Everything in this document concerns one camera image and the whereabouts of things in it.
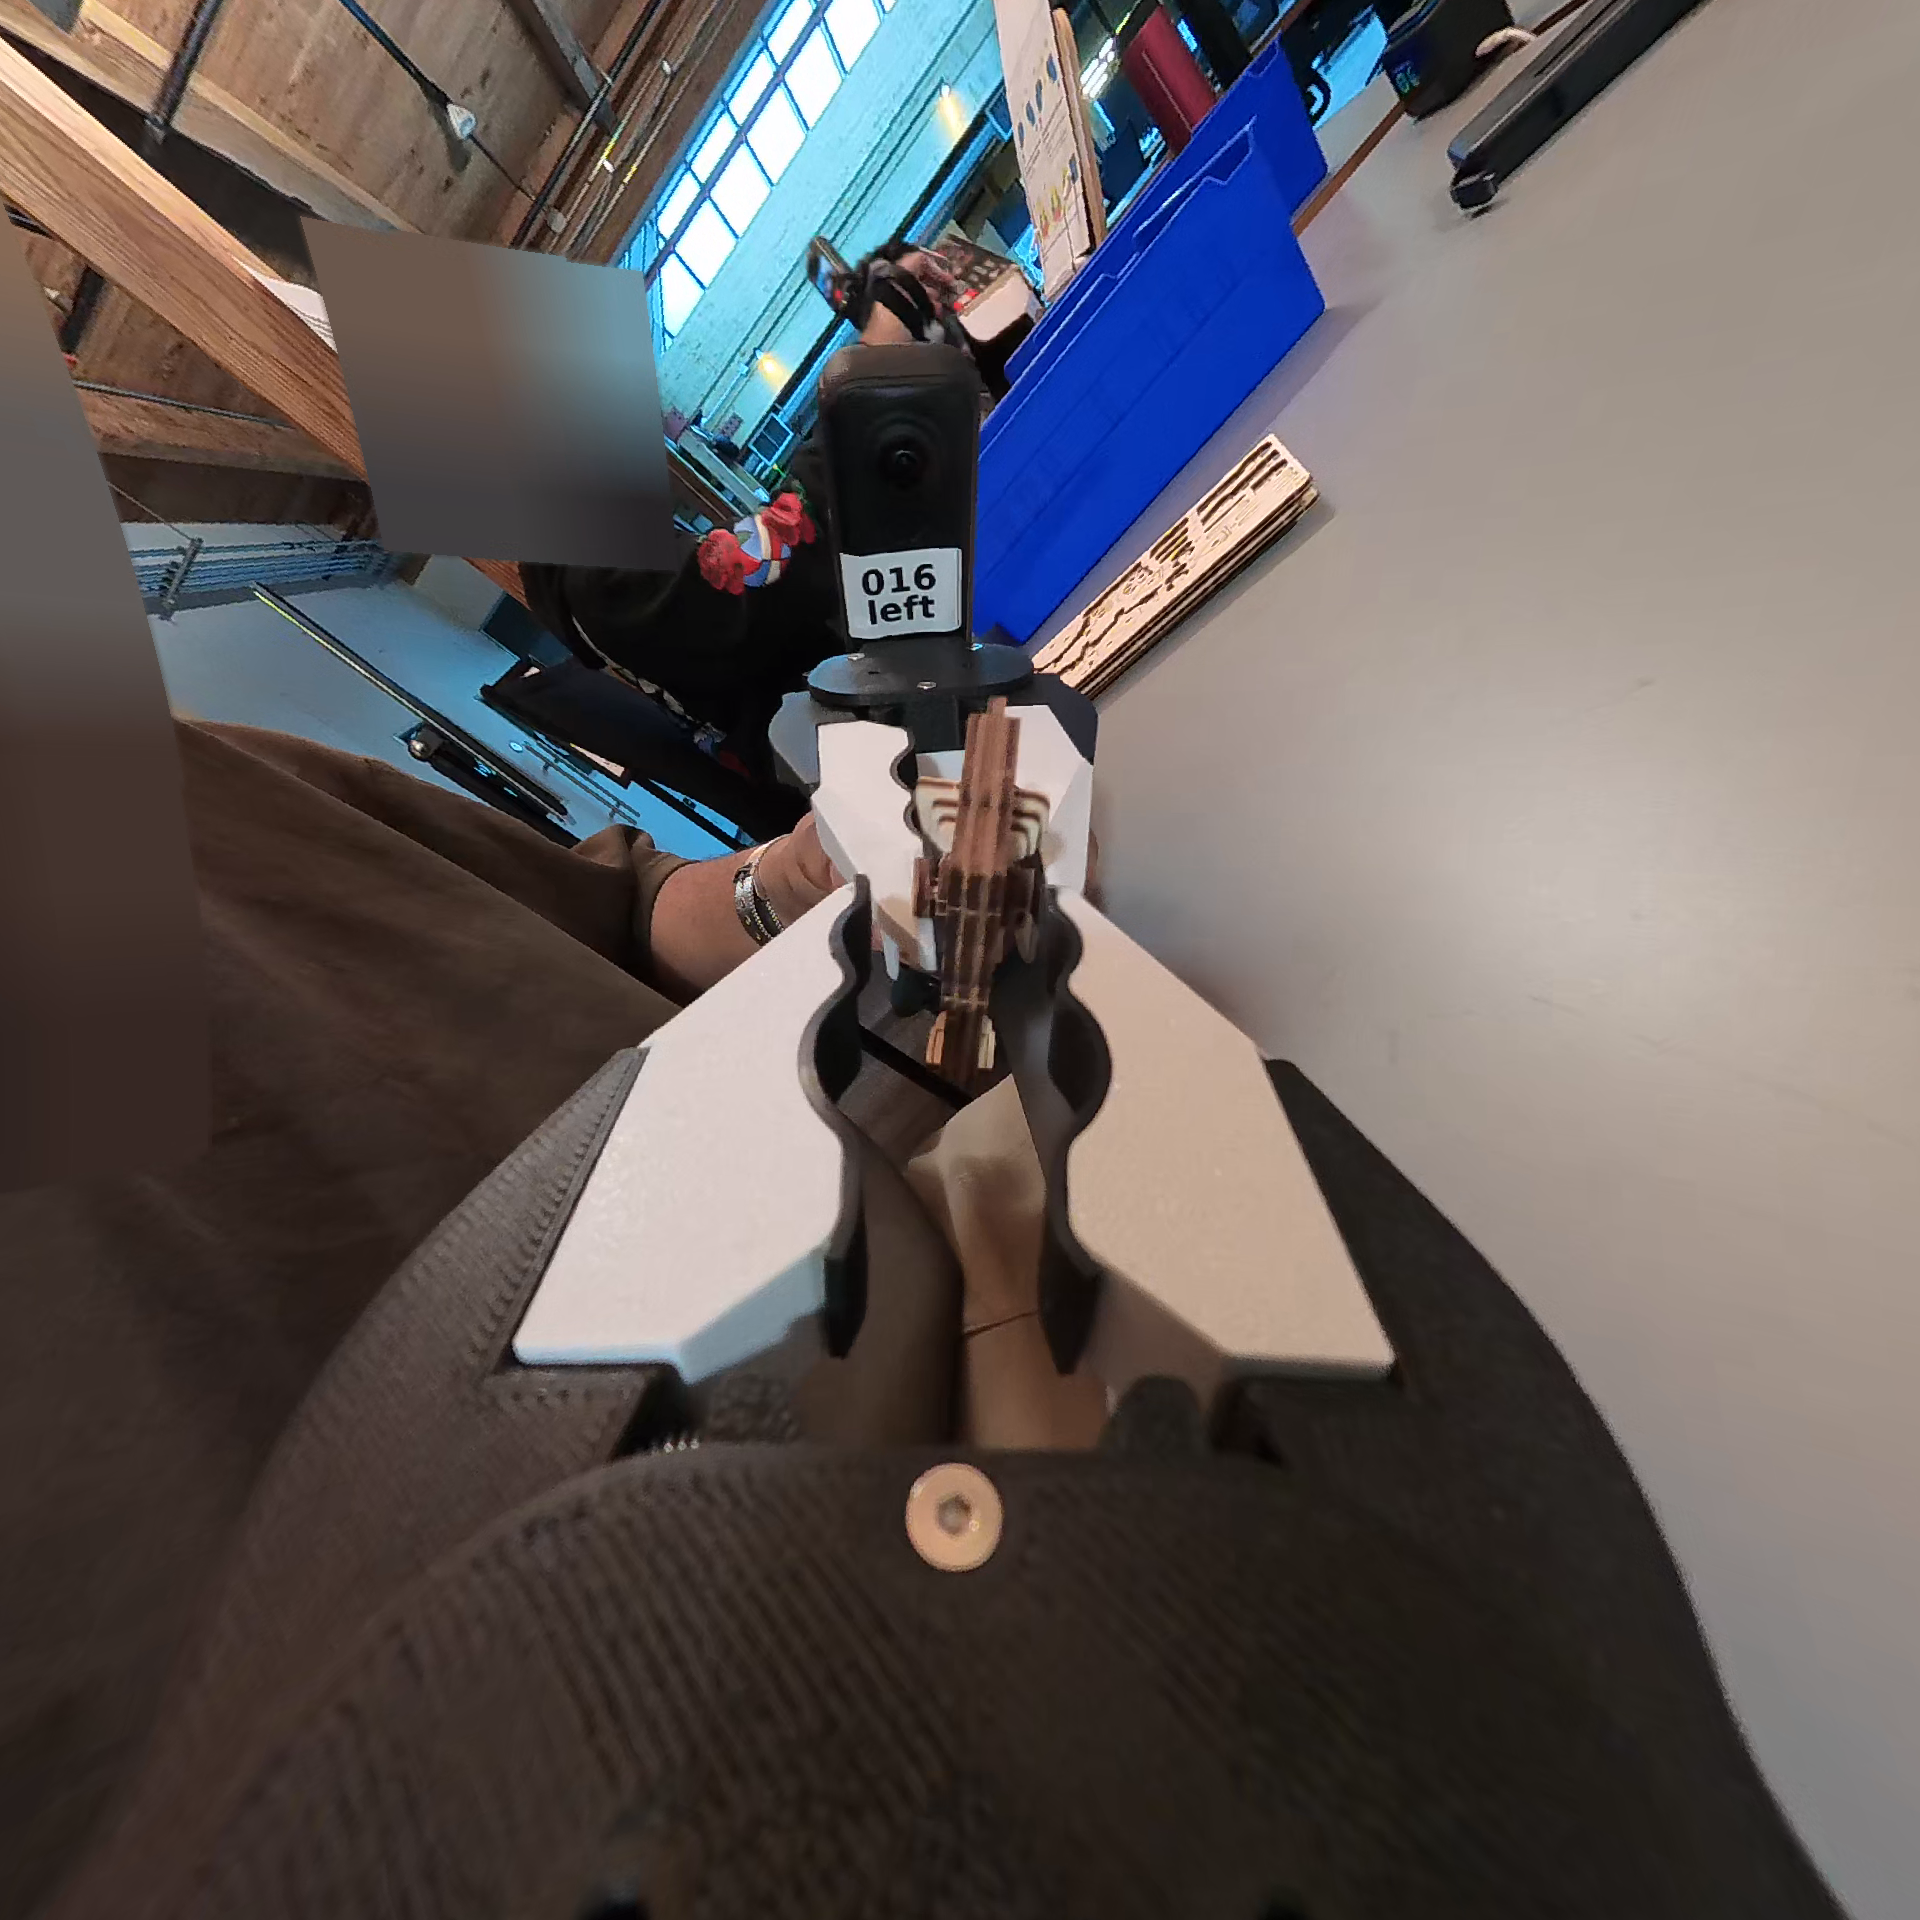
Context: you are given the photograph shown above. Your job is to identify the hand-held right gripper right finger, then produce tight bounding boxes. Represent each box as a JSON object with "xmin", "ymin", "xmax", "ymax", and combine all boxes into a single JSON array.
[{"xmin": 1037, "ymin": 884, "xmax": 1398, "ymax": 1389}]

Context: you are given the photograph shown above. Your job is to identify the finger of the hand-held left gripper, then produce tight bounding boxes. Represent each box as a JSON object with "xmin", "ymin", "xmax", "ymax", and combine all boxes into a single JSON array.
[
  {"xmin": 810, "ymin": 722, "xmax": 944, "ymax": 984},
  {"xmin": 1018, "ymin": 718, "xmax": 1101, "ymax": 902}
]

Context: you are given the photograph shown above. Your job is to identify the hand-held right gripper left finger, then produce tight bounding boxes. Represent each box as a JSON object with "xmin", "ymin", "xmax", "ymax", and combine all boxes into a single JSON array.
[{"xmin": 513, "ymin": 882, "xmax": 875, "ymax": 1384}]

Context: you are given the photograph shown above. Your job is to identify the wooden puzzle model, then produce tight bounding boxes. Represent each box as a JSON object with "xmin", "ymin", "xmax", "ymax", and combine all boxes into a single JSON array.
[{"xmin": 907, "ymin": 703, "xmax": 1045, "ymax": 1078}]

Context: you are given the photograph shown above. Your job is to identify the person's left forearm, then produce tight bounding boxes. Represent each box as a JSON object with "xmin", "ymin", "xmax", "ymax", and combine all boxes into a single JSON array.
[{"xmin": 643, "ymin": 847, "xmax": 752, "ymax": 998}]

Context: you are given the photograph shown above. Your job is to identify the person's left hand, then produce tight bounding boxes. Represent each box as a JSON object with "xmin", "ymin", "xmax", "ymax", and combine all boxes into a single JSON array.
[{"xmin": 773, "ymin": 815, "xmax": 874, "ymax": 944}]

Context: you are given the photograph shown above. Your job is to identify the blue plastic bin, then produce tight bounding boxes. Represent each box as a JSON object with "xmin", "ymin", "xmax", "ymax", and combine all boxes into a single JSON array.
[{"xmin": 976, "ymin": 36, "xmax": 1328, "ymax": 639}]

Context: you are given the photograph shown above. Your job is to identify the stack of wooden puzzle sheets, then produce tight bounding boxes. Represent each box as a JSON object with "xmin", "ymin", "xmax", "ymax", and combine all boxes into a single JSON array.
[{"xmin": 1032, "ymin": 431, "xmax": 1322, "ymax": 703}]

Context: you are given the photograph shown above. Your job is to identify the printed cardboard sign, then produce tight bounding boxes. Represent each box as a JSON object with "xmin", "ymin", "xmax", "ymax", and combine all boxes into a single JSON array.
[{"xmin": 994, "ymin": 0, "xmax": 1110, "ymax": 294}]

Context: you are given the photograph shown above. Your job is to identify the red cylinder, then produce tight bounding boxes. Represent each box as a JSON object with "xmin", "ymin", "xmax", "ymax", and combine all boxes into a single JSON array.
[{"xmin": 1118, "ymin": 0, "xmax": 1222, "ymax": 122}]

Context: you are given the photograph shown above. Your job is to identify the black box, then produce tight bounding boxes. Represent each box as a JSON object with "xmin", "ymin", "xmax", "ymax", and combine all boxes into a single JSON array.
[{"xmin": 1376, "ymin": 0, "xmax": 1520, "ymax": 119}]

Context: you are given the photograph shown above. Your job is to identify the black keyboard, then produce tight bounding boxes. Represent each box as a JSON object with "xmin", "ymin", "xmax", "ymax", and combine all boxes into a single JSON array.
[{"xmin": 1448, "ymin": 0, "xmax": 1713, "ymax": 213}]

